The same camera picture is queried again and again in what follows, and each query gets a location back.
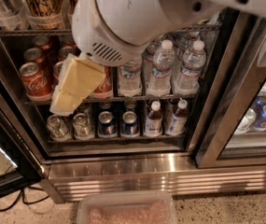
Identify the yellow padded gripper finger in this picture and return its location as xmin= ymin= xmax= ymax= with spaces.
xmin=49 ymin=54 xmax=106 ymax=116

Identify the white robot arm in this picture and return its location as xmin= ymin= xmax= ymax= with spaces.
xmin=49 ymin=0 xmax=266 ymax=116

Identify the front middle coca-cola can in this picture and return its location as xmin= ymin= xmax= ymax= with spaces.
xmin=53 ymin=62 xmax=63 ymax=86

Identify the coca-cola can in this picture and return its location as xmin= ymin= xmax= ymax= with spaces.
xmin=58 ymin=46 xmax=77 ymax=62
xmin=91 ymin=67 xmax=113 ymax=99
xmin=20 ymin=63 xmax=52 ymax=102
xmin=23 ymin=48 xmax=51 ymax=75
xmin=53 ymin=62 xmax=63 ymax=86

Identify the front right coca-cola can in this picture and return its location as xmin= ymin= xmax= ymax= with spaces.
xmin=91 ymin=67 xmax=113 ymax=99

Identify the middle centre coca-cola can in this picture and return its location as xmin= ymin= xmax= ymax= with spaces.
xmin=58 ymin=46 xmax=77 ymax=62

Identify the front left coca-cola can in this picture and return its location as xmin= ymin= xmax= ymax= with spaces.
xmin=20 ymin=63 xmax=52 ymax=102

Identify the middle left coca-cola can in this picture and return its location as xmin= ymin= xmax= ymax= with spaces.
xmin=23 ymin=48 xmax=51 ymax=75

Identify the green soda can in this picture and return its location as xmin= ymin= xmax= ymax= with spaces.
xmin=73 ymin=113 xmax=93 ymax=140
xmin=47 ymin=115 xmax=71 ymax=142

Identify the left green soda can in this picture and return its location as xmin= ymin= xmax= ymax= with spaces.
xmin=47 ymin=115 xmax=71 ymax=142

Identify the left blue pepsi can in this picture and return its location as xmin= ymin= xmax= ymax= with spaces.
xmin=98 ymin=111 xmax=117 ymax=138

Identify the blue pepsi can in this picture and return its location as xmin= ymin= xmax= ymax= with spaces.
xmin=98 ymin=111 xmax=117 ymax=138
xmin=121 ymin=111 xmax=139 ymax=137

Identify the right blue pepsi can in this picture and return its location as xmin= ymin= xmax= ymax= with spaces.
xmin=121 ymin=111 xmax=139 ymax=137

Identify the left orange lacroix can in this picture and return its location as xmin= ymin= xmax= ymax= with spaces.
xmin=25 ymin=0 xmax=65 ymax=30

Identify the open black fridge door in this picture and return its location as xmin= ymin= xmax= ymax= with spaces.
xmin=0 ymin=107 xmax=42 ymax=198

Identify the stainless steel beverage fridge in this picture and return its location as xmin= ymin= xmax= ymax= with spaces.
xmin=0 ymin=7 xmax=266 ymax=203

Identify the closed glass fridge door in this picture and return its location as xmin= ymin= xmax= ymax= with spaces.
xmin=196 ymin=18 xmax=266 ymax=168

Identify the front left water bottle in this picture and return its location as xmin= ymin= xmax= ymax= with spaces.
xmin=118 ymin=56 xmax=142 ymax=97

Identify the water bottle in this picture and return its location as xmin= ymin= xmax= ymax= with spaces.
xmin=118 ymin=56 xmax=142 ymax=97
xmin=174 ymin=40 xmax=206 ymax=95
xmin=147 ymin=40 xmax=175 ymax=96

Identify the front middle water bottle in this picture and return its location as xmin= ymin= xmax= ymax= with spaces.
xmin=147 ymin=40 xmax=175 ymax=96

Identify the left iced tea bottle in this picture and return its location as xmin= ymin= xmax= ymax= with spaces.
xmin=145 ymin=101 xmax=163 ymax=137

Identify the iced tea bottle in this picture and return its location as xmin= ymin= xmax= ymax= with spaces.
xmin=145 ymin=101 xmax=163 ymax=137
xmin=165 ymin=99 xmax=188 ymax=136

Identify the front right water bottle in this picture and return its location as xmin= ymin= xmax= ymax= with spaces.
xmin=174 ymin=40 xmax=206 ymax=95

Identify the right iced tea bottle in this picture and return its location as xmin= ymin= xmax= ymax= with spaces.
xmin=165 ymin=99 xmax=188 ymax=136

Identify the clear plastic bin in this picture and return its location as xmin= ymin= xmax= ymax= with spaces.
xmin=76 ymin=190 xmax=178 ymax=224

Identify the upper wire shelf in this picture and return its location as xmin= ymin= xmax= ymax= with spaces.
xmin=0 ymin=24 xmax=221 ymax=36

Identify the black power cable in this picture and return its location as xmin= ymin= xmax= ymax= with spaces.
xmin=0 ymin=186 xmax=49 ymax=213

